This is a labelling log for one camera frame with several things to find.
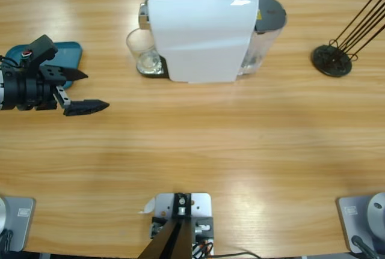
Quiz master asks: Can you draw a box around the orange wire bundle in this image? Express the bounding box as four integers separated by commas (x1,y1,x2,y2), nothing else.
192,239,215,258

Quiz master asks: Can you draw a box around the white mounting block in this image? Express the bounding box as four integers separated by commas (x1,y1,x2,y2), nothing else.
150,192,216,257

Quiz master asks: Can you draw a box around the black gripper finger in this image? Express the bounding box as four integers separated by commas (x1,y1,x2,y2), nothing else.
63,99,110,117
61,66,89,82

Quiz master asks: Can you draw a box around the teal plastic tray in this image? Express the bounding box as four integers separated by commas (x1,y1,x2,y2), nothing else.
5,41,84,90

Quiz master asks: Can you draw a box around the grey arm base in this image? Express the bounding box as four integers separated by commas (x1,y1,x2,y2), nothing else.
0,196,36,253
336,192,385,254

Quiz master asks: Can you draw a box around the thin black cable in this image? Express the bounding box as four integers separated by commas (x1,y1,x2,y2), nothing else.
210,251,261,259

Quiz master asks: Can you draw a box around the clear glass cup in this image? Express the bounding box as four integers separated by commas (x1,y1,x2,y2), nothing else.
125,28,163,75

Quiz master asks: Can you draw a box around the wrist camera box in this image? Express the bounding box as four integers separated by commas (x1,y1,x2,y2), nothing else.
20,34,59,75

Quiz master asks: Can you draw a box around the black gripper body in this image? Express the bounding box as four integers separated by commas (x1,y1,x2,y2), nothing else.
0,63,72,112

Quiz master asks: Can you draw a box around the white capsule coffee machine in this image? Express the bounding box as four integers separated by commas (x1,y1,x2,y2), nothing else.
137,0,260,85

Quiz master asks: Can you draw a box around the metal drip tray grate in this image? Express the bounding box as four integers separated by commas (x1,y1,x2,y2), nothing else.
137,55,169,79

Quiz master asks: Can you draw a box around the clear water tank black lid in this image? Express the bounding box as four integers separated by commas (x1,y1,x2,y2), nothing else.
237,0,288,76

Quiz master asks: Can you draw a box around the white tape piece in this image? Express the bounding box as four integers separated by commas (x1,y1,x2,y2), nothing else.
138,197,156,215

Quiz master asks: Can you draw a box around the black base cable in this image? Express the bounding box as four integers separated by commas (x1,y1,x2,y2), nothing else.
0,229,14,254
351,234,381,259

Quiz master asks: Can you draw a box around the black capsule holder with rods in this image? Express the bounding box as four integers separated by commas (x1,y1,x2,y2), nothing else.
311,0,385,78

